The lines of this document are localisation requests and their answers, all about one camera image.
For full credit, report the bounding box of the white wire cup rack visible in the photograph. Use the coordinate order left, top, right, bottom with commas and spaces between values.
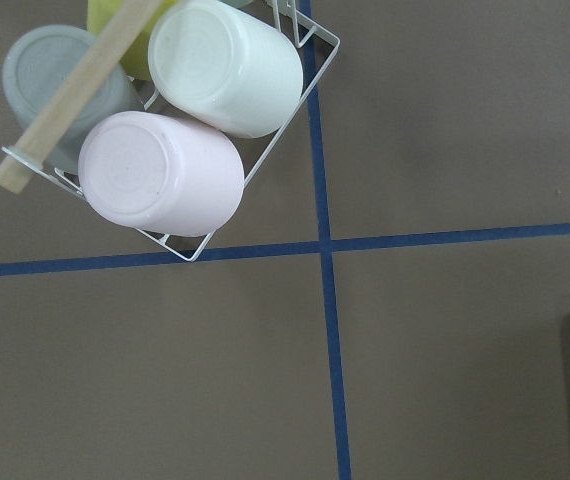
1, 1, 340, 262

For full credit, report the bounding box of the wooden rack handle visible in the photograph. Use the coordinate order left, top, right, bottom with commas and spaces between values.
0, 0, 162, 194

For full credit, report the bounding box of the pink cup in rack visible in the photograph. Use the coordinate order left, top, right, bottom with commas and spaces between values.
78, 111, 244, 237

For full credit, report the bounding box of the yellow cup in rack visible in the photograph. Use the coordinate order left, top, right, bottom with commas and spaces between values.
86, 0, 177, 81

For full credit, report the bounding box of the grey cup in rack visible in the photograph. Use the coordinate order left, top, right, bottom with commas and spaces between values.
2, 25, 143, 174

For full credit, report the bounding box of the white cup in rack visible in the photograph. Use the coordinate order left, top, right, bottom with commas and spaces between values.
148, 1, 304, 138

